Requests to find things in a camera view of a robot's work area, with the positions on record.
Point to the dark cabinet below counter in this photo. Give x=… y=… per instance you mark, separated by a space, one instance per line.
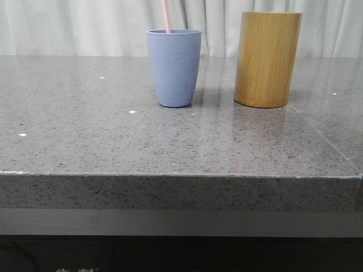
x=75 y=253

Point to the blue plastic cup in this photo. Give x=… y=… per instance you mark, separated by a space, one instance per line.
x=174 y=59

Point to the bamboo cylinder holder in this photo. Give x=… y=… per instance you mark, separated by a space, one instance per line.
x=267 y=51

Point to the white curtain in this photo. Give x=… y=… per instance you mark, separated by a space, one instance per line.
x=118 y=28

